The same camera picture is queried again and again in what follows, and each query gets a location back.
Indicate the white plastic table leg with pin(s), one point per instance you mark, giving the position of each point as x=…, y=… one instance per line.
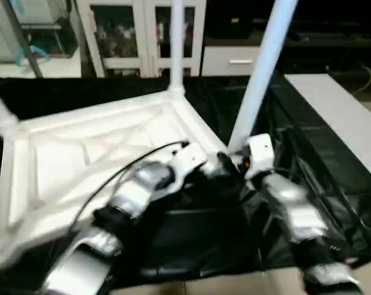
x=262, y=74
x=177, y=43
x=1, y=114

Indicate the white plastic table top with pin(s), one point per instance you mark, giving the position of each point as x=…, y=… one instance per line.
x=69, y=153

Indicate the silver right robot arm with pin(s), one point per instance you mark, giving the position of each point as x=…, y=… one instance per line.
x=296, y=215

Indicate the black plastic mat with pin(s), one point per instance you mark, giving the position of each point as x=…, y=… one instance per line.
x=191, y=239

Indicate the white drawer unit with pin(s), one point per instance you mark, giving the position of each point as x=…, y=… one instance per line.
x=231, y=61

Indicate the white side board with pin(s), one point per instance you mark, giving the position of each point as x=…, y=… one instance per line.
x=339, y=120

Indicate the white glass door cabinet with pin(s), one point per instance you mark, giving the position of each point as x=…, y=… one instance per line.
x=124, y=34

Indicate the teal small stool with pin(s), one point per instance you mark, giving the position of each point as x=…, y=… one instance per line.
x=32, y=55

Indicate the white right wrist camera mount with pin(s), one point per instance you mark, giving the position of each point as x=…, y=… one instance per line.
x=259, y=153

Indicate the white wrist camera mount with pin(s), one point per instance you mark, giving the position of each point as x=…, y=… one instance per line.
x=259, y=153
x=187, y=161

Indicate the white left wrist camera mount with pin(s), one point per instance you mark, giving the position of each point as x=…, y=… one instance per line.
x=187, y=161

